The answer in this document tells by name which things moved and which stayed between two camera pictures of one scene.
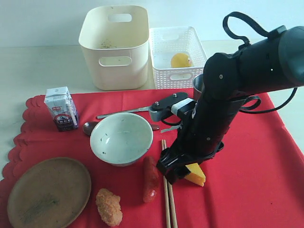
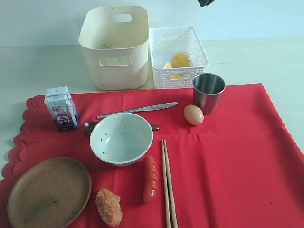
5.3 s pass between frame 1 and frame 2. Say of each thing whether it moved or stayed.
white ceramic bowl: stayed
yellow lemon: stayed
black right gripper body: moved
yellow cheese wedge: moved
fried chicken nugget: stayed
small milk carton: stayed
